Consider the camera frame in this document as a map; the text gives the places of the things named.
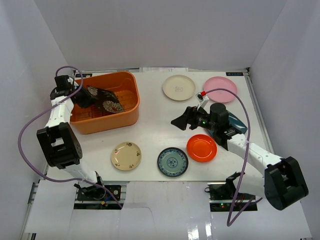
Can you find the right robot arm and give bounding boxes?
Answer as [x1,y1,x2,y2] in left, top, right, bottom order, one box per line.
[171,103,309,211]

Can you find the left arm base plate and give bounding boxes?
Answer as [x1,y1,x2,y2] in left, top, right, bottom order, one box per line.
[73,184,126,210]

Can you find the dark teal plate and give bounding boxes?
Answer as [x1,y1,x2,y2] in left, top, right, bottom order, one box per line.
[206,110,248,139]

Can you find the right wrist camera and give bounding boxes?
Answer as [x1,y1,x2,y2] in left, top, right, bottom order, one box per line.
[195,91,210,110]

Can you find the pink round plate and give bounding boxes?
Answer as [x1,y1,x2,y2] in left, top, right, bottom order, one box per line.
[203,76,238,104]

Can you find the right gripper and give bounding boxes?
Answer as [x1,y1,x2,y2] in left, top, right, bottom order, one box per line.
[171,104,218,132]

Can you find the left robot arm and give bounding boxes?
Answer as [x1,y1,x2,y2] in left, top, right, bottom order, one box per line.
[36,75,106,200]

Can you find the blue white patterned plate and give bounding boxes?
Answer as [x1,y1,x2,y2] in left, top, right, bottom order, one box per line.
[157,147,189,178]

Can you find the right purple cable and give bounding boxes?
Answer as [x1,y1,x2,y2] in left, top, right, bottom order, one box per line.
[204,88,263,227]

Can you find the orange plastic bin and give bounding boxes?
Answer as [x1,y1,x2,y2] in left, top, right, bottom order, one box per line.
[70,71,140,135]

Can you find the orange round plate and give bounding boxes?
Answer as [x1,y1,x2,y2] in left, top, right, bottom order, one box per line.
[186,134,218,163]

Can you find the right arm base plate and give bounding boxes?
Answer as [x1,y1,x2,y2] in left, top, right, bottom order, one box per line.
[204,181,258,212]

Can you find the black floral square plate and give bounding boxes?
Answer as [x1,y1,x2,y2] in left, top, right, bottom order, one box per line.
[87,85,125,114]

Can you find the beige floral round plate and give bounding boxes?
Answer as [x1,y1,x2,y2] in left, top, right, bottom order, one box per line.
[111,141,142,171]

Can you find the cream round plate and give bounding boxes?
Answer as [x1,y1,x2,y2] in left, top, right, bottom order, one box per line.
[162,74,196,102]

